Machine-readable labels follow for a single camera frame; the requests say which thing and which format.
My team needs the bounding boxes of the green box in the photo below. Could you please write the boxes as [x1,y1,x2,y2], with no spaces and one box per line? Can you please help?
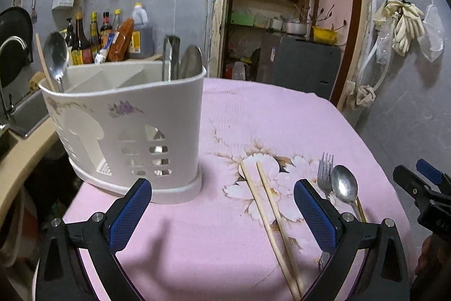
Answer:
[230,11,256,27]

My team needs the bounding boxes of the clear plastic jug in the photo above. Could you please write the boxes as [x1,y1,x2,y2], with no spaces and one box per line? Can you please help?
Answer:
[231,61,247,80]

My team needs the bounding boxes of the beige knotted rag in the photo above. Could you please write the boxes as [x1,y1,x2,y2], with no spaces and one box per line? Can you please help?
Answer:
[354,84,377,108]

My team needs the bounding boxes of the white plastic utensil holder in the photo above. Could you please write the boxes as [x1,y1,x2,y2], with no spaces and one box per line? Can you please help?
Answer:
[37,61,207,205]

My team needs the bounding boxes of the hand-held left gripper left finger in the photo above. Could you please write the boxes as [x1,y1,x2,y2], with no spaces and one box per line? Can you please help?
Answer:
[35,177,153,301]

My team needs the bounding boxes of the beige dish scrubber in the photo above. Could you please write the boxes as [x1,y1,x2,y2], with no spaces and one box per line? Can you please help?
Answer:
[30,71,45,91]

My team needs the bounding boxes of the gold handled utensil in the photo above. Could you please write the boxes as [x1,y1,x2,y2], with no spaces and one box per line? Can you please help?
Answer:
[355,197,368,223]

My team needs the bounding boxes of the metal fork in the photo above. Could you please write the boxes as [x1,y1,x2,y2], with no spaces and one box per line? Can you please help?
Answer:
[317,152,335,271]

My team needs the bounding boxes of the worn wooden door frame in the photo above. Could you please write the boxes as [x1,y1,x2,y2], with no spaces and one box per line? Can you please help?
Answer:
[209,0,378,113]

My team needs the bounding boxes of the yellow bowl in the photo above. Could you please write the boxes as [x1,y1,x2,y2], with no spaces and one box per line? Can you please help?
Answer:
[311,25,341,44]

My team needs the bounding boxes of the large metal spoon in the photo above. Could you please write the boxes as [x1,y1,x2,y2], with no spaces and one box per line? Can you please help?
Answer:
[179,45,204,80]

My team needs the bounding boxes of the yellow capped sauce bottle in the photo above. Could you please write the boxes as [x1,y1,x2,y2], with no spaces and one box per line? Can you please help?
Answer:
[88,11,103,64]

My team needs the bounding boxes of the red labelled sauce bottle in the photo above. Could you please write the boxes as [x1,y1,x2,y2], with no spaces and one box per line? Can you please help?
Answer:
[100,11,114,37]

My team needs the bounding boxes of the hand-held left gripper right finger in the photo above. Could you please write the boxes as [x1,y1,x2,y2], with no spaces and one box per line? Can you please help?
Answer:
[293,179,410,301]

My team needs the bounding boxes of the small metal pot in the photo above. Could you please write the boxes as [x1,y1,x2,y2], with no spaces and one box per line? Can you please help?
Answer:
[283,18,311,36]

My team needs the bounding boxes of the pink floral table cloth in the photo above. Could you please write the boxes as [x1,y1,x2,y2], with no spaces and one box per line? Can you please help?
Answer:
[33,77,411,301]

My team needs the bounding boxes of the dark pump bottle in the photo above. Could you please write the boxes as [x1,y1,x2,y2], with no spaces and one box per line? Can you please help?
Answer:
[64,19,77,48]

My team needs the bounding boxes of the large soy sauce bottle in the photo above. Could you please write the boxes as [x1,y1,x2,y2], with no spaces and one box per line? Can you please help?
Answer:
[72,12,93,66]

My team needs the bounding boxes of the clear hanging plastic bag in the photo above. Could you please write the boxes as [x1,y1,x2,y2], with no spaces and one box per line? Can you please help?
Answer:
[419,3,445,63]

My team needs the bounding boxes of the beige kitchen counter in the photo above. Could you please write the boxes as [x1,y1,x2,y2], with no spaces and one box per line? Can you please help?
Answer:
[0,109,66,210]

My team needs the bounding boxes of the white hose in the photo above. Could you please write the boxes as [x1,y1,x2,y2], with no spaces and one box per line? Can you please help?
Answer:
[355,39,392,91]

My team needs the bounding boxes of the small metal spoon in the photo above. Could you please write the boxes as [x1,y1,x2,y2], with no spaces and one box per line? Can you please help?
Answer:
[330,165,364,221]
[45,32,70,93]

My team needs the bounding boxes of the grey cabinet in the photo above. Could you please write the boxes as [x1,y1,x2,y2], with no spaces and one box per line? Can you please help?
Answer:
[256,31,342,101]

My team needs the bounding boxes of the curved steel faucet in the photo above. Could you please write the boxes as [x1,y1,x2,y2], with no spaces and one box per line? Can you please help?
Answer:
[0,35,29,128]

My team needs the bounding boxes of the orange food packet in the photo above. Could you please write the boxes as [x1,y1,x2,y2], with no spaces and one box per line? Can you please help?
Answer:
[107,17,135,62]

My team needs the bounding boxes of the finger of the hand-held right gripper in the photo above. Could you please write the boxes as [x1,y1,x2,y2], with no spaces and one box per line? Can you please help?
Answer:
[415,159,451,186]
[392,165,431,214]

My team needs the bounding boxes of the dry plant branches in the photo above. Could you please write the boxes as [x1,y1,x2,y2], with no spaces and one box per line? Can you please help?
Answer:
[292,3,348,34]

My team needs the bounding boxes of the black frying pan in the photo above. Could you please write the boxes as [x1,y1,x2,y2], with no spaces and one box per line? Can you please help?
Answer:
[0,6,34,67]

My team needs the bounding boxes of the blue and white packet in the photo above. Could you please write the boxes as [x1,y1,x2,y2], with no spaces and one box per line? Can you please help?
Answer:
[93,32,119,65]

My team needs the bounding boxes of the person's right hand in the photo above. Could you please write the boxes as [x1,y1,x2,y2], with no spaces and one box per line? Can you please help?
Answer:
[415,236,433,276]

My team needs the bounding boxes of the cream rubber gloves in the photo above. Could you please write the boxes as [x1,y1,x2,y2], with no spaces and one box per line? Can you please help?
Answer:
[373,0,425,57]

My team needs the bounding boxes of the slim yellow capped bottle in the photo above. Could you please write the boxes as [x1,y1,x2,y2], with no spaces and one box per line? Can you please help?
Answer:
[112,8,123,34]

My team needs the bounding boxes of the steel kitchen sink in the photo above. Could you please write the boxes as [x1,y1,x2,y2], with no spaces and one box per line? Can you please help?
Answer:
[12,89,47,140]

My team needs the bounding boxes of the dark oil jug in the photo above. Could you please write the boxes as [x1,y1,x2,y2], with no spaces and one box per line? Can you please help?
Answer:
[127,2,155,59]

